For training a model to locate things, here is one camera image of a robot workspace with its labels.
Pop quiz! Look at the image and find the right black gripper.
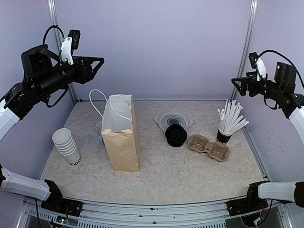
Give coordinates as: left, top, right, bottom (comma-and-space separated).
233, 70, 285, 100

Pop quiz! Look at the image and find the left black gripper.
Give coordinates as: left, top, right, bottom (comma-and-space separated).
36, 55, 104, 97

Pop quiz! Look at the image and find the brown paper bag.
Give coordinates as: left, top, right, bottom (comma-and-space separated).
90, 94, 140, 172

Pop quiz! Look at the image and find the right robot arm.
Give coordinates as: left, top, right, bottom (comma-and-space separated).
231, 62, 304, 211

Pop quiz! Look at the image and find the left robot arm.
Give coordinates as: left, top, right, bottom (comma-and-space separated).
0, 44, 105, 211

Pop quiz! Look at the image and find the black cup of straws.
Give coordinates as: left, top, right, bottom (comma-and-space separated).
216, 99, 249, 144

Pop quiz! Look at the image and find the cardboard cup carrier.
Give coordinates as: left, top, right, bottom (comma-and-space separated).
188, 134, 230, 162

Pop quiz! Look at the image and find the blue ceramic mug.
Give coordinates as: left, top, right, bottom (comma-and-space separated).
95, 121, 104, 145

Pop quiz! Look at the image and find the white paper cup stack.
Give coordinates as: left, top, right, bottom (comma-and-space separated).
52, 128, 81, 166

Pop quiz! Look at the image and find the black lid stack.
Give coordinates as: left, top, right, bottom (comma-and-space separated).
165, 124, 188, 147

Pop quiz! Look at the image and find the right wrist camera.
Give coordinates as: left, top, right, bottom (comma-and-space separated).
248, 52, 267, 81

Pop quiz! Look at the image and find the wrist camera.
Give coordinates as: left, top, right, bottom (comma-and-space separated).
248, 52, 267, 81
59, 29, 81, 65

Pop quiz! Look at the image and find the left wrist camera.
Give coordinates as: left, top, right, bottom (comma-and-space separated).
59, 29, 81, 65

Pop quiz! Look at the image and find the right aluminium frame post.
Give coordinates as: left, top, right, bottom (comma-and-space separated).
231, 0, 258, 100

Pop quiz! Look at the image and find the aluminium frame post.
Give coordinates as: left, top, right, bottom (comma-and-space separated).
47, 0, 78, 103
231, 0, 258, 100

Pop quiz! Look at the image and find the left aluminium frame post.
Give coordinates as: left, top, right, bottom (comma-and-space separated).
47, 0, 78, 103

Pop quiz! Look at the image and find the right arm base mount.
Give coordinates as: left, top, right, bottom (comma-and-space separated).
227, 181, 268, 216

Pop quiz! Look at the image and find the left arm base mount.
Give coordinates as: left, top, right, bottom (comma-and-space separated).
41, 179, 83, 217

